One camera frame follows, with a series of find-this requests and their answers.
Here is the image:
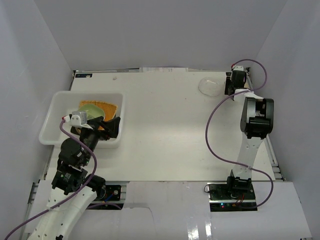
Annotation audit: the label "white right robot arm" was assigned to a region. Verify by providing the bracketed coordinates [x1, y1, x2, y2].
[224, 66, 274, 200]

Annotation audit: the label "white plastic bin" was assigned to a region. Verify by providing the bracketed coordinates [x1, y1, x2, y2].
[38, 91, 125, 149]

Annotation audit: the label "papers at table back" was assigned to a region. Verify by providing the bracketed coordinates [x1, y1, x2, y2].
[139, 67, 189, 73]

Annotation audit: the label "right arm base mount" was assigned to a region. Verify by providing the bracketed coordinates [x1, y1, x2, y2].
[203, 183, 258, 213]

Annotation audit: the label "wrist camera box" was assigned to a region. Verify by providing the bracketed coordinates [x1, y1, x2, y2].
[231, 64, 245, 72]
[62, 111, 92, 129]

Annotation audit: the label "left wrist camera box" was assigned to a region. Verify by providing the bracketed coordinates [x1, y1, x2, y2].
[62, 111, 92, 129]

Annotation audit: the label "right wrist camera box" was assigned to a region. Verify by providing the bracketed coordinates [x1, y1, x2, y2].
[231, 64, 245, 72]

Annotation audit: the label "green square panda dish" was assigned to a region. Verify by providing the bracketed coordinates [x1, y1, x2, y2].
[78, 103, 105, 120]

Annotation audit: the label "black square amber plate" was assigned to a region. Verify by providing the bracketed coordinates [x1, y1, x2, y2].
[70, 126, 81, 136]

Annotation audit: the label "woven bamboo triangular tray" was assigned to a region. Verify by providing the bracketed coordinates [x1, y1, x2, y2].
[78, 100, 118, 122]

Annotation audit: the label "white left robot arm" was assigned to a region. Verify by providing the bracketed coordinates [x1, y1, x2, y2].
[28, 112, 121, 240]

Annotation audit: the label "clear glass small dish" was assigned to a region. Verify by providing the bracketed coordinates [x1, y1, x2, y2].
[198, 77, 225, 97]

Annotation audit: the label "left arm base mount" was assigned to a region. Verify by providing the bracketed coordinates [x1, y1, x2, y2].
[95, 184, 123, 210]

